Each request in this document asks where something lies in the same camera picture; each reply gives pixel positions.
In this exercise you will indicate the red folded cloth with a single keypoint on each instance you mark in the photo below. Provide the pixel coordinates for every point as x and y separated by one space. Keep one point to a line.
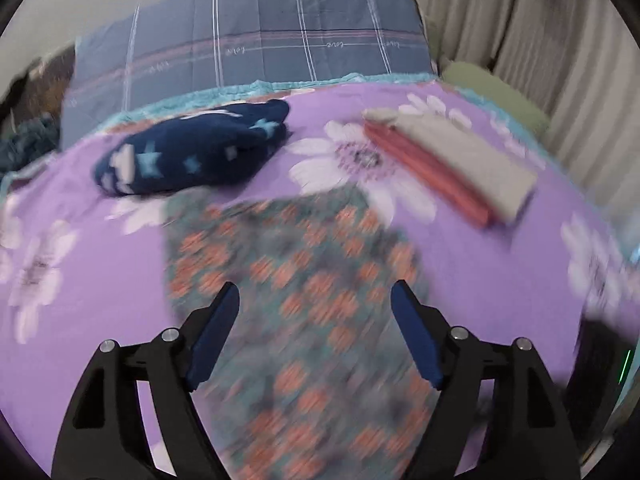
425 170

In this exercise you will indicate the light green pillow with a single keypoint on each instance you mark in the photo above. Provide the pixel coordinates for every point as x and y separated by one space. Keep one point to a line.
495 90

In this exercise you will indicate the beige curtain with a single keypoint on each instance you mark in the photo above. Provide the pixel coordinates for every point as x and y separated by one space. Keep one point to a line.
525 20

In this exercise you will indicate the navy star print garment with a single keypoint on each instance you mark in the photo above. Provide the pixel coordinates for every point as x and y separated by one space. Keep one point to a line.
200 150

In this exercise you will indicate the blue plaid pillow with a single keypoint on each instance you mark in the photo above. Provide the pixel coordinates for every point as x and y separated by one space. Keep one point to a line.
250 35

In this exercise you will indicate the beige folded cloth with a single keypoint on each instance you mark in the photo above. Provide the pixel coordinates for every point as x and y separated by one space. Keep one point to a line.
465 155

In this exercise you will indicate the dark teal knitted cloth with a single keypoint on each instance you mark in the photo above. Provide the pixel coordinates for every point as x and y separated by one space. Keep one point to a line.
25 145

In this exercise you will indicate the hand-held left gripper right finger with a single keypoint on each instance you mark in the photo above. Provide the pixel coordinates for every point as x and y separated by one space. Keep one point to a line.
415 335

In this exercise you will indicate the purple floral bedsheet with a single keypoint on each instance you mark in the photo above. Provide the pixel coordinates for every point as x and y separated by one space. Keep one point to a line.
100 310

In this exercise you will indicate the teal garment with orange flowers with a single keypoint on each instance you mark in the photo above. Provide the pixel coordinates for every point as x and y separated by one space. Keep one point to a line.
310 270

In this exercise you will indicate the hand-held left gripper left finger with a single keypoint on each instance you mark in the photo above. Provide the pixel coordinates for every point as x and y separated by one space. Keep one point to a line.
215 335

